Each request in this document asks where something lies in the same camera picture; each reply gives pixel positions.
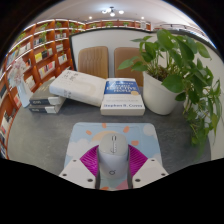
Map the pastel cloud print mouse pad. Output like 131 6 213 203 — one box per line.
63 121 164 191

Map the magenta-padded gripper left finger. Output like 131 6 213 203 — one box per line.
59 144 102 190

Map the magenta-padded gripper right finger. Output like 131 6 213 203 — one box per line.
127 144 170 190

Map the green plant in white pot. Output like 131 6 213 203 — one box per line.
117 29 223 161

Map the multi-bulb ceiling lamp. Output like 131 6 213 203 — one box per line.
101 6 125 18

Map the window with light curtains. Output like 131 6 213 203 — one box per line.
159 23 211 44

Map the blue and white book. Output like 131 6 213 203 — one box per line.
100 77 146 117

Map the white computer mouse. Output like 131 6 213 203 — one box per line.
96 133 130 180

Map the white cover book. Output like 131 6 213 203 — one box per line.
49 69 108 108

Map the brown upholstered chair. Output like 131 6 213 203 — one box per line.
113 46 145 87
77 45 110 80

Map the large orange bookshelf unit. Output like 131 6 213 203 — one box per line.
0 18 86 159

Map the long orange shelf with plants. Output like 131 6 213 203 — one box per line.
84 19 153 32

